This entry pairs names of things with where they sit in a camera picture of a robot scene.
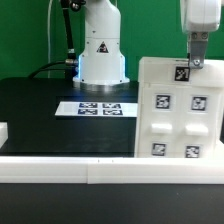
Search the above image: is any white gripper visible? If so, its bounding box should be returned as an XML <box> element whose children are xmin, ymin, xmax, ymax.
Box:
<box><xmin>180</xmin><ymin>0</ymin><xmax>222</xmax><ymax>69</ymax></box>

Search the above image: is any white cabinet top block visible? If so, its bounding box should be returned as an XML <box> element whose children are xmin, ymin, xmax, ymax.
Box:
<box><xmin>138</xmin><ymin>57</ymin><xmax>224</xmax><ymax>87</ymax></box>

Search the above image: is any white cabinet body box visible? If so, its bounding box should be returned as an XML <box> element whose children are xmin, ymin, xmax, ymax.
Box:
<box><xmin>135</xmin><ymin>84</ymin><xmax>224</xmax><ymax>158</ymax></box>

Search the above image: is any white cabinet door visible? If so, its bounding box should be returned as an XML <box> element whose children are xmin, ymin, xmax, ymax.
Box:
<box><xmin>183</xmin><ymin>87</ymin><xmax>223</xmax><ymax>158</ymax></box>
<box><xmin>143</xmin><ymin>85</ymin><xmax>180</xmax><ymax>158</ymax></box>

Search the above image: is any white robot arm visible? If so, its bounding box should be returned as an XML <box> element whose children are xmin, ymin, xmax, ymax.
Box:
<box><xmin>59</xmin><ymin>0</ymin><xmax>223</xmax><ymax>91</ymax></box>

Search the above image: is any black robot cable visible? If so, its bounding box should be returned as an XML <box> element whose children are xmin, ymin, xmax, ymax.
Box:
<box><xmin>27</xmin><ymin>0</ymin><xmax>80</xmax><ymax>80</ymax></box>

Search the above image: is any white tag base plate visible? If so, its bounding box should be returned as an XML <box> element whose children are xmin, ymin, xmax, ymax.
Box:
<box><xmin>55</xmin><ymin>101</ymin><xmax>137</xmax><ymax>117</ymax></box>

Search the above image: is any white U-shaped boundary frame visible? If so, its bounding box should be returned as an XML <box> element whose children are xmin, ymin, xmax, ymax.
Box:
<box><xmin>0</xmin><ymin>122</ymin><xmax>224</xmax><ymax>185</ymax></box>

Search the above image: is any white thin cable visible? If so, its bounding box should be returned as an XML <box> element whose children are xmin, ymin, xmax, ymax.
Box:
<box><xmin>46</xmin><ymin>0</ymin><xmax>54</xmax><ymax>79</ymax></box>

